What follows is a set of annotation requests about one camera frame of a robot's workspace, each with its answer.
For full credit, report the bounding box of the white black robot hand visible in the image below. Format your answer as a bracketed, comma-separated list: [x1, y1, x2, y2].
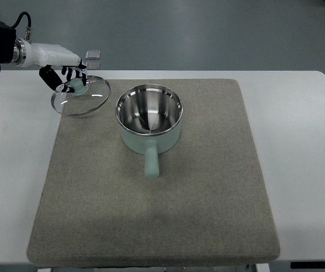
[13, 39, 87, 93]

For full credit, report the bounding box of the glass lid with green knob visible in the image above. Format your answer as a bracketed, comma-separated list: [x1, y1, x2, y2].
[51, 75, 111, 117]

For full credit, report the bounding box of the lower metal floor plate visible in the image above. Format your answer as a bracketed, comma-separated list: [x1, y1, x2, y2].
[85, 61, 100, 70]

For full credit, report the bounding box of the metal floor plate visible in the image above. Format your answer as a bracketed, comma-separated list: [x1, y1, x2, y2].
[85, 61, 100, 70]
[85, 50, 101, 60]

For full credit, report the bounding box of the upper metal floor plate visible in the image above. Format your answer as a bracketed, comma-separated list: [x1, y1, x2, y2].
[85, 50, 101, 60]

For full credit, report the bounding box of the mint green saucepan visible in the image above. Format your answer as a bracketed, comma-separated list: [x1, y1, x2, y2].
[115, 84, 183, 179]

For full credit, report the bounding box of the grey felt mat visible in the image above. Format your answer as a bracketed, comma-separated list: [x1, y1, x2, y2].
[27, 79, 280, 267]

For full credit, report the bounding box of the black table control panel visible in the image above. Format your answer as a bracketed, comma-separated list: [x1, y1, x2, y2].
[290, 261, 325, 269]

